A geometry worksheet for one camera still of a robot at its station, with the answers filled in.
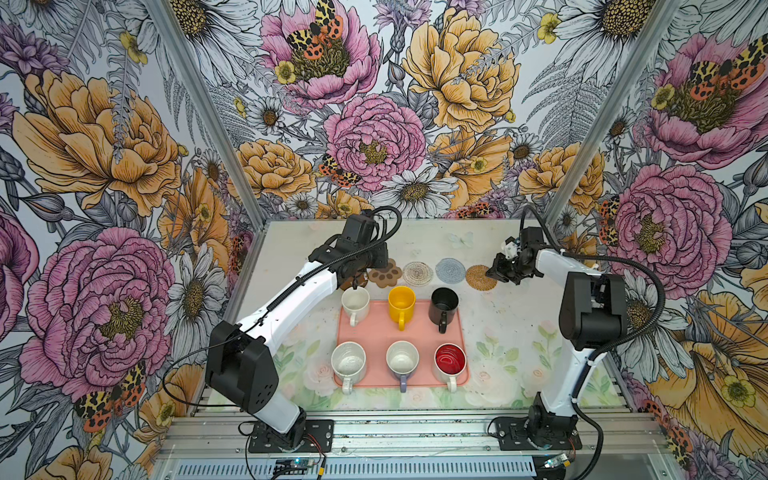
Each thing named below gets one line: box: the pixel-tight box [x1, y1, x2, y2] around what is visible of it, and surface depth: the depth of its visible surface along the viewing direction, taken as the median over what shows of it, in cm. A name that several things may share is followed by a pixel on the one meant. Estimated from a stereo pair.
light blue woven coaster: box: [435, 258, 466, 284], surface depth 108 cm
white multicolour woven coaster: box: [402, 261, 434, 287], surface depth 107 cm
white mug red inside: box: [434, 342, 467, 393], surface depth 83 cm
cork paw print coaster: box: [368, 258, 403, 288], surface depth 107 cm
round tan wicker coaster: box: [465, 265, 497, 292], surface depth 107 cm
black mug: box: [428, 287, 460, 334], surface depth 93 cm
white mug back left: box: [341, 286, 371, 327], surface depth 89 cm
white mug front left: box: [331, 341, 367, 395], surface depth 81 cm
